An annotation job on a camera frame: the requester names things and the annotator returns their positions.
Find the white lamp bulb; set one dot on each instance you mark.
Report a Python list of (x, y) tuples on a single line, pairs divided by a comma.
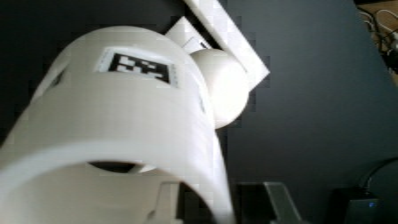
[(227, 83)]

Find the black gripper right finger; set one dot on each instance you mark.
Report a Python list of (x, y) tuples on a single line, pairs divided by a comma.
[(266, 204)]

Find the white U-shaped fence frame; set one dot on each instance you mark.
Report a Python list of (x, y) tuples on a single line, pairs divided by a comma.
[(228, 36)]

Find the white lamp shade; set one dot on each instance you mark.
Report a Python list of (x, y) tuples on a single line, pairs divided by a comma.
[(115, 134)]

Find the white lamp base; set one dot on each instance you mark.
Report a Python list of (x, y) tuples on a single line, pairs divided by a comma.
[(188, 37)]

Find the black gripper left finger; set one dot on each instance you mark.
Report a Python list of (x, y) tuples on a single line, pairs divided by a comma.
[(164, 213)]

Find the black power box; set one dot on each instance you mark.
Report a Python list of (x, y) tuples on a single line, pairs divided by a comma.
[(353, 206)]

